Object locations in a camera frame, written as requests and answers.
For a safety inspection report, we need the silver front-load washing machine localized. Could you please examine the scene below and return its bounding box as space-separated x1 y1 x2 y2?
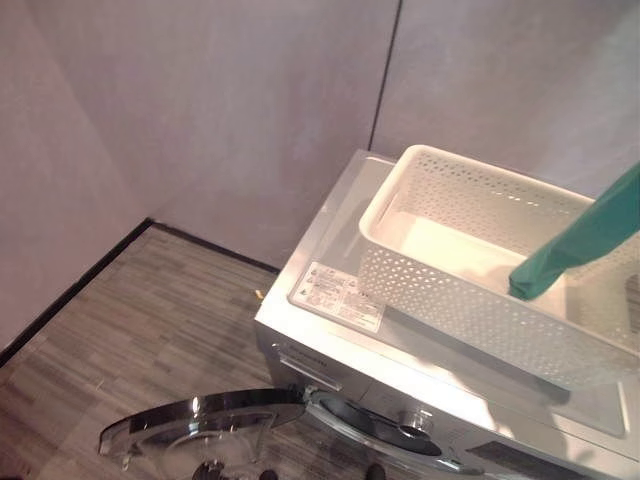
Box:
253 148 640 480

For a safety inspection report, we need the black floor baseboard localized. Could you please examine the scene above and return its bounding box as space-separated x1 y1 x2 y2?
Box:
0 216 281 368

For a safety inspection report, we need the white perforated laundry basket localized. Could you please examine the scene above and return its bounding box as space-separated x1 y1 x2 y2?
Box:
356 144 640 392

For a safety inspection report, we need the green cloth garment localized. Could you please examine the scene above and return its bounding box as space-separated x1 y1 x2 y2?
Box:
507 160 640 303

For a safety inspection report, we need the white warning label sticker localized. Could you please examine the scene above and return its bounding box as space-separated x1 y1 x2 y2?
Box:
293 260 387 332

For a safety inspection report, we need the round chrome washer door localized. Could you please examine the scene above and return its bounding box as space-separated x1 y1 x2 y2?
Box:
98 388 307 480

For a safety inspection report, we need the chrome washer control knob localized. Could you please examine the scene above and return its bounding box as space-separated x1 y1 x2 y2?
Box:
397 408 434 439

